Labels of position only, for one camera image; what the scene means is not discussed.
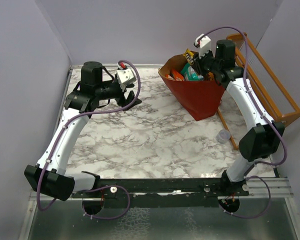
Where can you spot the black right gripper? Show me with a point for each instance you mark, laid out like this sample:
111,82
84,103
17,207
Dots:
198,62

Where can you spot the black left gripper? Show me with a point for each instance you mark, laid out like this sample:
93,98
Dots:
121,100

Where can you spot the yellow M&M's packet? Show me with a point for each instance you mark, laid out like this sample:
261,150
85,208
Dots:
190,56

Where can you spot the teal Fox's mint candy bag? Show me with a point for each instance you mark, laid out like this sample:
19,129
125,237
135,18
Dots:
189,73

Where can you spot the orange Fox's fruits candy bag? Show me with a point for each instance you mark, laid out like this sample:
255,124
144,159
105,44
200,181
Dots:
169,77

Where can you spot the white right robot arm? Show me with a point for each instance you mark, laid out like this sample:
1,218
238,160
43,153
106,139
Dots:
264,134

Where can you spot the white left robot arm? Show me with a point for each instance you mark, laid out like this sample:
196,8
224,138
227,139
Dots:
48,176

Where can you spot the red brown paper bag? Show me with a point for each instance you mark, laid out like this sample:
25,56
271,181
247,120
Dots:
200,98

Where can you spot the orange wooden rack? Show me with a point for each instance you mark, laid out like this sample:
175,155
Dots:
271,92

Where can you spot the small purple lidded cup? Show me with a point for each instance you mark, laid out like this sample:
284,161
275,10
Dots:
223,136

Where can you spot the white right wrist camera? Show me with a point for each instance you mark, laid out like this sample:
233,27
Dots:
203,43

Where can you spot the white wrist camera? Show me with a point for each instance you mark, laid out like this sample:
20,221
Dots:
125,77
203,43

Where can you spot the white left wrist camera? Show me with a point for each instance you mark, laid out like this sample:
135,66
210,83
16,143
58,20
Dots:
125,77

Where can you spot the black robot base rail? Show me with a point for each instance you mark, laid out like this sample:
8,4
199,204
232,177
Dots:
162,192

